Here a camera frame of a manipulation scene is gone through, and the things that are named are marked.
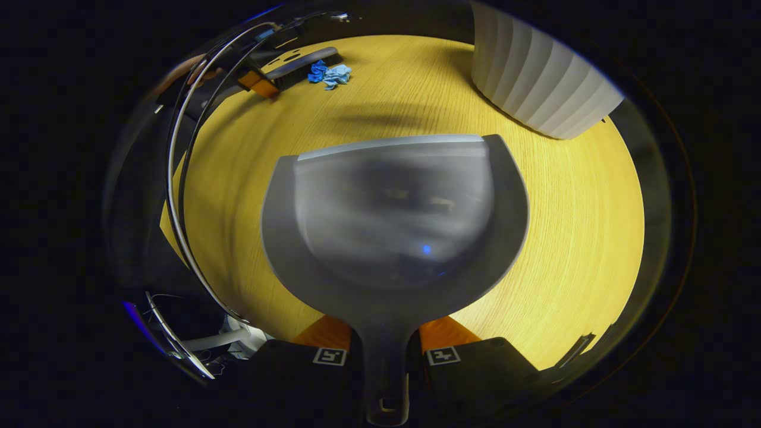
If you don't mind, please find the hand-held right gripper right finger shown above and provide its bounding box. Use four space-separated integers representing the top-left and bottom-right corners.
409 314 539 420

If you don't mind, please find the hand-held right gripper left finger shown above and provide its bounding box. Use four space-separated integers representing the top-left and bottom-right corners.
238 314 364 418

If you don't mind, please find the small grey broom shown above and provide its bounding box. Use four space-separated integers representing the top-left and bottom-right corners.
266 46 344 91

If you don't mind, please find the light blue paper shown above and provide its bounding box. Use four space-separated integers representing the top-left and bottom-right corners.
323 64 353 91

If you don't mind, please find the grey plastic dustpan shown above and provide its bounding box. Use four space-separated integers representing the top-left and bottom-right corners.
260 134 531 427

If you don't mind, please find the white ribbed garbage bin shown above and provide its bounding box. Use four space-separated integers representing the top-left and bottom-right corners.
471 3 625 140

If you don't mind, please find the yellow wooden desktop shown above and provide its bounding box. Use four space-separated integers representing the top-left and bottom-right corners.
159 34 646 372

